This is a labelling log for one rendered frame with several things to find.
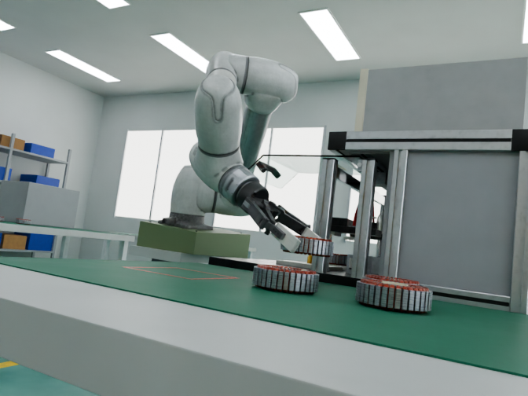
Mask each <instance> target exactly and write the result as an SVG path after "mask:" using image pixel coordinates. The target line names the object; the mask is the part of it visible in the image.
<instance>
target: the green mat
mask: <svg viewBox="0 0 528 396"><path fill-rule="evenodd" d="M0 264H1V265H5V266H12V267H16V268H19V269H23V270H30V271H34V272H38V273H44V274H49V275H52V276H56V277H63V278H67V279H70V280H74V281H81V282H85V283H89V284H95V285H99V286H103V287H107V288H114V289H118V290H121V291H125V292H132V293H136V294H139V295H147V296H150V297H154V298H158V299H165V300H169V301H172V302H176V303H183V304H187V305H190V306H198V307H201V308H205V309H209V310H216V311H219V312H223V313H228V314H234V315H238V316H241V317H249V318H252V319H256V320H260V321H267V322H270V323H274V324H279V325H285V326H289V327H293V328H299V329H303V330H307V331H311V332H318V333H321V334H325V335H330V336H336V337H339V338H344V339H350V340H354V341H358V342H362V343H369V344H372V345H377V346H380V347H387V348H391V349H395V350H401V351H405V352H409V353H413V354H419V355H423V356H428V357H431V358H438V359H442V360H446V361H452V362H456V363H460V364H464V365H470V366H475V367H479V368H482V369H489V370H493V371H497V372H503V373H507V374H511V375H515V376H521V377H526V378H528V314H524V313H514V312H509V311H503V310H495V309H489V308H484V307H478V306H469V305H464V304H459V303H454V302H444V301H439V300H433V299H432V304H431V311H427V312H426V313H406V312H403V313H402V312H400V311H398V312H396V311H394V308H393V310H388V309H386V310H383V309H378V308H376V307H371V306H365V305H362V304H360V303H359V302H358V301H357V300H356V299H355V294H356V288H354V287H349V286H344V285H338V284H329V283H324V282H318V290H317V291H316V292H314V293H313V294H298V293H296V294H295V293H288V292H283V289H282V291H274V290H269V289H264V288H258V287H256V286H255V284H252V277H253V271H249V270H243V269H234V268H229V267H224V266H214V265H209V264H203V263H198V262H153V261H128V260H103V259H78V258H29V257H4V256H0ZM121 266H122V267H121ZM125 267H129V268H125ZM133 267H174V268H133ZM130 268H133V269H130ZM179 268H181V269H179ZM142 270H146V271H142ZM193 270H195V271H193ZM147 271H151V272H155V273H151V272H147ZM197 271H199V272H197ZM202 272H204V273H202ZM160 273H163V274H160ZM212 273H213V274H212ZM164 274H168V275H172V276H168V275H164ZM216 274H218V275H216ZM221 275H223V276H221ZM173 276H176V277H173ZM225 276H227V277H225ZM182 277H185V278H182ZM233 277H237V278H233ZM186 278H189V279H186ZM194 278H232V279H197V280H190V279H194Z"/></svg>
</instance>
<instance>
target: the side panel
mask: <svg viewBox="0 0 528 396"><path fill-rule="evenodd" d="M383 276H385V277H389V278H391V277H393V278H395V277H397V278H401V279H408V280H413V281H419V282H420V284H422V285H423V287H426V288H429V290H430V291H433V294H432V299H433V300H439V301H444V302H449V303H459V304H464V305H469V306H478V307H484V308H489V309H495V310H503V311H509V312H514V313H519V314H527V307H528V152H526V151H519V152H409V151H408V150H402V151H399V150H394V160H393V169H392V178H391V187H390V203H389V211H388V220H387V237H386V245H385V254H384V263H383Z"/></svg>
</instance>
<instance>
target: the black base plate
mask: <svg viewBox="0 0 528 396"><path fill-rule="evenodd" d="M208 264H209V265H214V266H224V267H229V268H234V269H239V270H249V271H254V266H257V265H258V264H267V265H275V266H283V267H285V265H279V264H276V260H267V259H253V258H224V257H209V263H208ZM287 267H288V268H289V267H292V268H300V269H305V270H311V269H307V268H301V267H295V266H287ZM316 273H317V272H316ZM317 274H319V282H324V283H329V284H338V285H344V286H349V287H354V288H356V285H357V281H360V280H361V279H358V278H353V277H351V274H348V273H346V270H343V271H327V272H326V273H317Z"/></svg>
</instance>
